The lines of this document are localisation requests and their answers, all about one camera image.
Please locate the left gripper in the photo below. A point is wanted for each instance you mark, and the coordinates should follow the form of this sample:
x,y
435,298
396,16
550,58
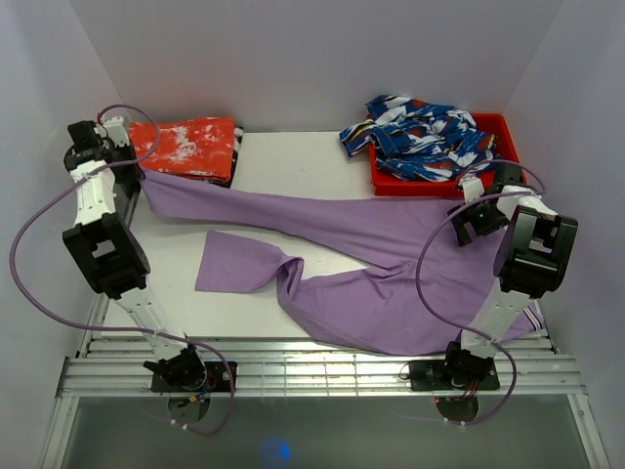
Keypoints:
x,y
133,175

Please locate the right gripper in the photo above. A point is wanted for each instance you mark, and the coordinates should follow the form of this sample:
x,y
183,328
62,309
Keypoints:
x,y
463,235

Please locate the purple trousers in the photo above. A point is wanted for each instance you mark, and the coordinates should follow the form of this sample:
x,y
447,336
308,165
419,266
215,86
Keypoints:
x,y
416,287

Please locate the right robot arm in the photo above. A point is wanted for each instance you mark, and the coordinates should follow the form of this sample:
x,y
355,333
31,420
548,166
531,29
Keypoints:
x,y
530,261

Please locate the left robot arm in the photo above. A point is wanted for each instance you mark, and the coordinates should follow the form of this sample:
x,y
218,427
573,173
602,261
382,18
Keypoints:
x,y
108,255

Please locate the blue patterned trousers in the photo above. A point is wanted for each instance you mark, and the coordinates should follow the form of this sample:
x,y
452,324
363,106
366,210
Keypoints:
x,y
419,141

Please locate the red plastic bin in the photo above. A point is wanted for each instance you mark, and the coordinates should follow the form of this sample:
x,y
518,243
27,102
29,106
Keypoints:
x,y
387,185

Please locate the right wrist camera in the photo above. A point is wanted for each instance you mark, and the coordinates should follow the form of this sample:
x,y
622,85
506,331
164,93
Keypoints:
x,y
472,188

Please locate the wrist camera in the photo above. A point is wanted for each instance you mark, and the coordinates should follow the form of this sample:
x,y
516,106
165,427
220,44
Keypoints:
x,y
472,188
116,128

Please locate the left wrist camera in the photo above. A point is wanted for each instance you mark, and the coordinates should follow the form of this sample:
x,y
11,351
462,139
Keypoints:
x,y
116,128

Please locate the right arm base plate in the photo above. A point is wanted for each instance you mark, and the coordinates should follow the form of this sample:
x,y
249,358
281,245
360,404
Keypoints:
x,y
433,375

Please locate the aluminium frame rail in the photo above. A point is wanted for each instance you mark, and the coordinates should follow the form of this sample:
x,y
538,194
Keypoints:
x,y
111,366

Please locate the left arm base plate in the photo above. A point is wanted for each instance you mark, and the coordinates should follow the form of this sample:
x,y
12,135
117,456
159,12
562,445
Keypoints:
x,y
218,379

